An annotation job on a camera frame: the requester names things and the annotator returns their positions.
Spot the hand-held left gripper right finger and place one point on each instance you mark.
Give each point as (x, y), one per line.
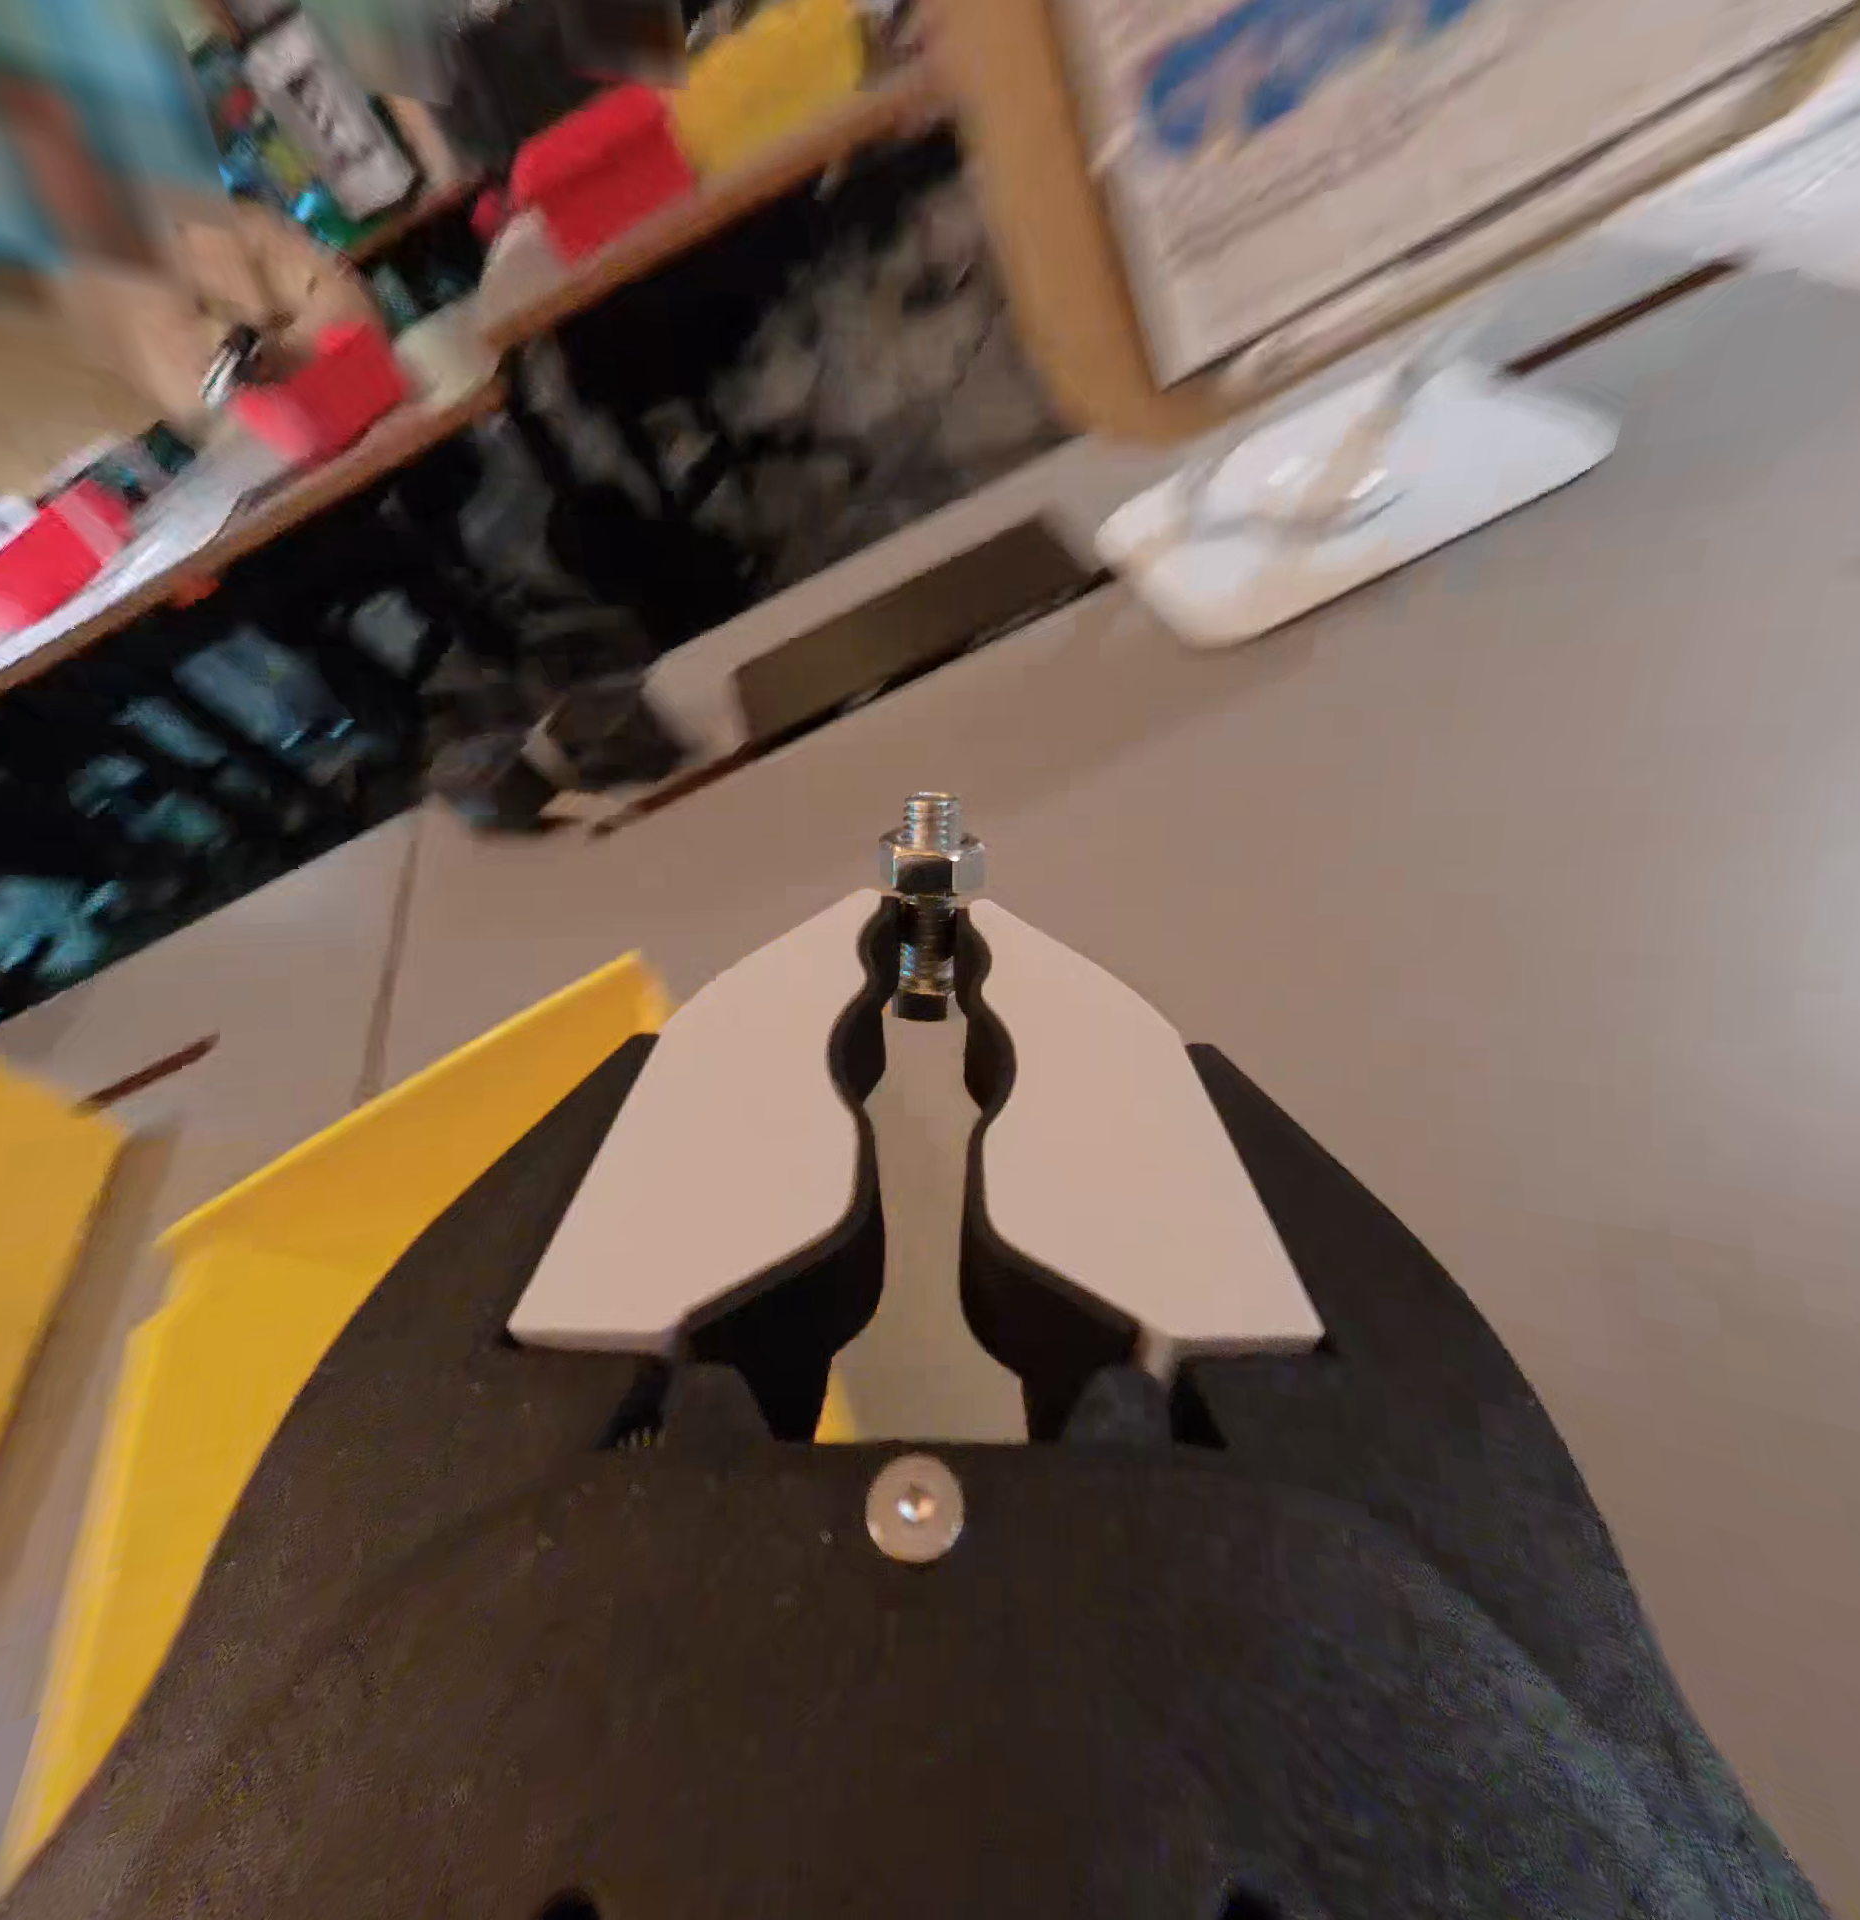
(1154, 1184)

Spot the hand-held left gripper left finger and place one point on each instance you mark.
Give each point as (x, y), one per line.
(692, 1170)

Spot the steel hex nut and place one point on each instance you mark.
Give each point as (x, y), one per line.
(930, 867)

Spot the steel hex bolt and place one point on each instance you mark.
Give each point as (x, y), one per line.
(930, 816)

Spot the grey desk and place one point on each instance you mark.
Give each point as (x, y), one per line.
(1471, 975)

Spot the yellow plastic bin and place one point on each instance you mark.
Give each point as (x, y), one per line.
(32, 1231)
(271, 1350)
(773, 83)

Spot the red plastic bin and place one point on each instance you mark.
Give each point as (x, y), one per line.
(599, 173)
(322, 390)
(45, 555)

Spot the wooden background table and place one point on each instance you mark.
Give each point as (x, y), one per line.
(645, 249)

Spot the wood and white document stand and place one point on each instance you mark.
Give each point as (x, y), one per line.
(1036, 224)

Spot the printed instruction sheet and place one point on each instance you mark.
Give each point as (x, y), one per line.
(1321, 181)

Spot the white printed bottle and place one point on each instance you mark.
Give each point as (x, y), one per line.
(330, 105)

